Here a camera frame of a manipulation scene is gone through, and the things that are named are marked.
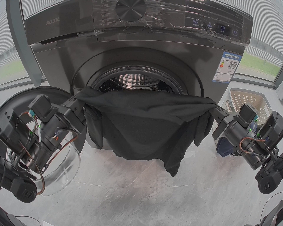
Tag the grey washing machine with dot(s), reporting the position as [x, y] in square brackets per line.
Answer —
[137, 55]

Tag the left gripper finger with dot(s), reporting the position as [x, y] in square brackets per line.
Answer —
[76, 103]

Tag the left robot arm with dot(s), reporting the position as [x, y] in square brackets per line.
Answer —
[11, 134]

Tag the washing machine door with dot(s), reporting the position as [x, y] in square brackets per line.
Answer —
[66, 176]

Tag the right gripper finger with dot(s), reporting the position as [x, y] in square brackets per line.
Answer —
[219, 113]

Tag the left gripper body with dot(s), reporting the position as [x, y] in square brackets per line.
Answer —
[52, 132]

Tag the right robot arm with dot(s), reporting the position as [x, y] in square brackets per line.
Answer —
[272, 125]

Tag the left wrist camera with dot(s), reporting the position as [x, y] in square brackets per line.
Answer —
[41, 106]

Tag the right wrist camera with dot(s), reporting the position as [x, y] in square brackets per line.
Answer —
[246, 114]

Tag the cream laundry basket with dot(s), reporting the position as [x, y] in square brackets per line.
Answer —
[243, 97]

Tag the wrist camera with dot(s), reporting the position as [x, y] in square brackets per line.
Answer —
[41, 106]
[246, 114]

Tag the dark blue garment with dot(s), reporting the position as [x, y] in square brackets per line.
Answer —
[224, 148]

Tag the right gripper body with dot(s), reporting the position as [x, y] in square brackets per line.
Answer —
[232, 134]

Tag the black shirt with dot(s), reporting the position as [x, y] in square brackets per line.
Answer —
[141, 128]

